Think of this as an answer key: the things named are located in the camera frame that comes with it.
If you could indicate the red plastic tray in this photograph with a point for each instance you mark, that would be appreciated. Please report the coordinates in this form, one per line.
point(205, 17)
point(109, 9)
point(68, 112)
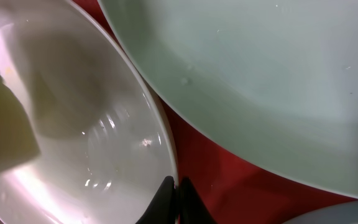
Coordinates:
point(213, 180)

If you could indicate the teal plate top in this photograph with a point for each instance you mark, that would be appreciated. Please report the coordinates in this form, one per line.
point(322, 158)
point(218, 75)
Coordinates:
point(274, 82)

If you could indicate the white plate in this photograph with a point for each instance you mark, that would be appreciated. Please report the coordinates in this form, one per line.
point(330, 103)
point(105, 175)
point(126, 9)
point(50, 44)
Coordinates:
point(64, 87)

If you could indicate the teal plate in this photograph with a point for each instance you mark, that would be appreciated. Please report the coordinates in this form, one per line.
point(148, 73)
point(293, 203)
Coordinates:
point(274, 82)
point(345, 213)

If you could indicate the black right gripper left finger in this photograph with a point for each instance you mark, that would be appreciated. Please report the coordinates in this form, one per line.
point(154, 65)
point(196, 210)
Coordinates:
point(162, 209)

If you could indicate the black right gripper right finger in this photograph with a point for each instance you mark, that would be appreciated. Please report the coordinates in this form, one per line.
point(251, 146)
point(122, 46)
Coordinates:
point(192, 208)

